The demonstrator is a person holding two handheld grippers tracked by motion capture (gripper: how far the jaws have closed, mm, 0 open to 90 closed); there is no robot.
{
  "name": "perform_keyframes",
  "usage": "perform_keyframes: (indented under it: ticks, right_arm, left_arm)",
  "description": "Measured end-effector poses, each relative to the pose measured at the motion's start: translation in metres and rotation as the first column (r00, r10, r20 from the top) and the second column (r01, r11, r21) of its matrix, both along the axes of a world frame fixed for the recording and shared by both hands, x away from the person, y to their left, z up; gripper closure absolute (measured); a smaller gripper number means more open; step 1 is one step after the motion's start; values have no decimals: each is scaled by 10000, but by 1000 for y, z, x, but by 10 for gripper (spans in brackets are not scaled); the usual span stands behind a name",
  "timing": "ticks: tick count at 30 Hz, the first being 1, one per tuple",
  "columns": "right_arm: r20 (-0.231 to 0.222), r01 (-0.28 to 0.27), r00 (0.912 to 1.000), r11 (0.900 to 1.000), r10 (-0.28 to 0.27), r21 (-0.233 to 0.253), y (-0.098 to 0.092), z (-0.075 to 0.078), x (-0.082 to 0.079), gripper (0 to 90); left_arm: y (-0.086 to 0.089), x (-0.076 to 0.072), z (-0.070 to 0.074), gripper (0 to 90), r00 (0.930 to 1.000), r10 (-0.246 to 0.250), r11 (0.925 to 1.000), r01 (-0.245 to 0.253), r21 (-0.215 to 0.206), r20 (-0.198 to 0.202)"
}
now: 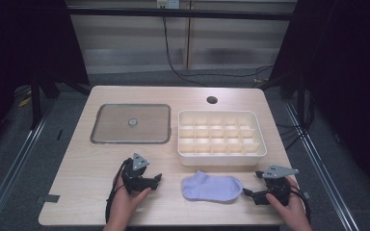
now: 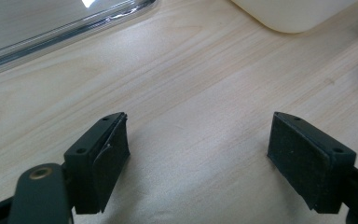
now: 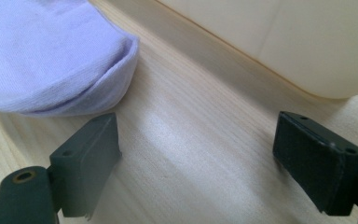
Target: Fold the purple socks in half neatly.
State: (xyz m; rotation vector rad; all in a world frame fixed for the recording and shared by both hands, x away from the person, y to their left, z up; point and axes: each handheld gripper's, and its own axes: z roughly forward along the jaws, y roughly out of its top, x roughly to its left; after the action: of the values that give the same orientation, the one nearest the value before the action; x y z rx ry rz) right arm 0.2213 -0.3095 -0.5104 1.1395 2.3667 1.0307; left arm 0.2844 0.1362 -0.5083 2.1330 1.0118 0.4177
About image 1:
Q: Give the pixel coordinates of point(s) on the small black tape strip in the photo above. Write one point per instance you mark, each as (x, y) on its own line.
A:
(59, 134)

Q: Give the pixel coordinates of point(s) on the metal floor rail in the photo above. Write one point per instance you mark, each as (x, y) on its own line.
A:
(13, 166)
(321, 166)

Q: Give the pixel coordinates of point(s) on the grey tape piece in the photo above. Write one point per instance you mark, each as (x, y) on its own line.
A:
(48, 199)
(306, 195)

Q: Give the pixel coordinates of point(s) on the clear lid with grey rim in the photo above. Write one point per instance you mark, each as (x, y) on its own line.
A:
(131, 128)

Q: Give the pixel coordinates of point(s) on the light purple sock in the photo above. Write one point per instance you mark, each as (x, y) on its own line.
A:
(210, 189)

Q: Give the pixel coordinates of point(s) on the black metal stand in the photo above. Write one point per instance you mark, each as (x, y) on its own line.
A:
(36, 99)

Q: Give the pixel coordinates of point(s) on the person's right hand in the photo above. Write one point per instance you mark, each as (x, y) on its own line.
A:
(294, 215)

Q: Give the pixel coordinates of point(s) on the black horizontal metal bar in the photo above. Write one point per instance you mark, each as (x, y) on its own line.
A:
(179, 13)

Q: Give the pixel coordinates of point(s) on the person's left hand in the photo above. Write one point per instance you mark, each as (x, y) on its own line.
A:
(123, 205)

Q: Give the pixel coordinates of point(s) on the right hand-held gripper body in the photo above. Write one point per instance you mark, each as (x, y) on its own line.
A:
(277, 186)

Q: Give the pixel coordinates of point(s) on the black curtain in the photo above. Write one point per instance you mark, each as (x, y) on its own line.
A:
(343, 80)
(25, 48)

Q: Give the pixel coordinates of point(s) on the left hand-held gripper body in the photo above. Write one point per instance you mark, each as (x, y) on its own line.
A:
(135, 179)

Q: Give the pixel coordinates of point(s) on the yellow object on floor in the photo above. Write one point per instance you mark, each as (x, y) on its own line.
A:
(24, 102)

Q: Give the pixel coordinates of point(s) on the cream divided storage box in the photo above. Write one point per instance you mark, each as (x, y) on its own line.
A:
(220, 138)

